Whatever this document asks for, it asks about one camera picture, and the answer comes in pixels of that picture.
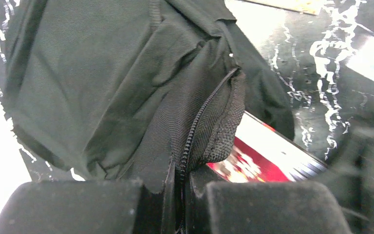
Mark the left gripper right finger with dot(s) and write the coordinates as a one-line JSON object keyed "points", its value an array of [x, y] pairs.
{"points": [[215, 206]]}

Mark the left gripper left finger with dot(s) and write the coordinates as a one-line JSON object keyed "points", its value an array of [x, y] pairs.
{"points": [[138, 206]]}

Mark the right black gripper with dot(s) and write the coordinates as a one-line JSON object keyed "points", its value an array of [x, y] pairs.
{"points": [[350, 175]]}

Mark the purple white thin book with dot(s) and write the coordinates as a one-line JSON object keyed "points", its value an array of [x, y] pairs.
{"points": [[261, 154]]}

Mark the black student backpack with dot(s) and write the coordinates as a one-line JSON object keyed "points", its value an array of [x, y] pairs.
{"points": [[114, 88]]}

